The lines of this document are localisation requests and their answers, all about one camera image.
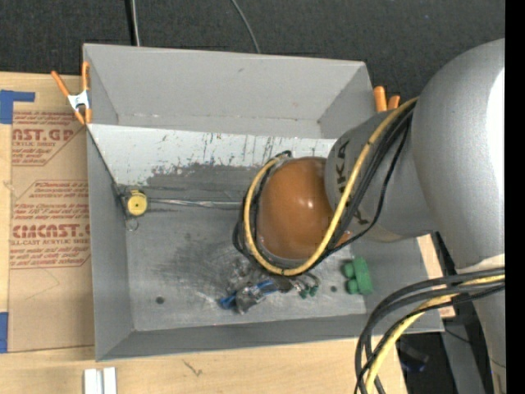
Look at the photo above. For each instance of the grey metal bin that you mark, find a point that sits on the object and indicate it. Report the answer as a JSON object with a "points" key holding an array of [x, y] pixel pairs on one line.
{"points": [[184, 261]]}

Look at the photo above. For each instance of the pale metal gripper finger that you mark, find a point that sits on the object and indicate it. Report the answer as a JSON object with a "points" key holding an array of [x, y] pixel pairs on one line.
{"points": [[243, 273], [248, 299]]}

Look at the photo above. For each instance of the yellow round disc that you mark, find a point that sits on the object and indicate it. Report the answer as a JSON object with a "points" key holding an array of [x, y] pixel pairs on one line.
{"points": [[136, 203]]}

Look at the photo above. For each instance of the small blue object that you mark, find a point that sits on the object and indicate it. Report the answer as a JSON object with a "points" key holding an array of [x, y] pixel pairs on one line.
{"points": [[226, 301]]}

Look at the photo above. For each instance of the brown cardboard board, red print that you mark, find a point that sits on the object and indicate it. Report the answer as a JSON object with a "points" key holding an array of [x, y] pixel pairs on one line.
{"points": [[45, 203]]}

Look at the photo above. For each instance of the green toy block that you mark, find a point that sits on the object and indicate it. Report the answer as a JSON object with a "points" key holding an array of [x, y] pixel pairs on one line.
{"points": [[358, 276]]}

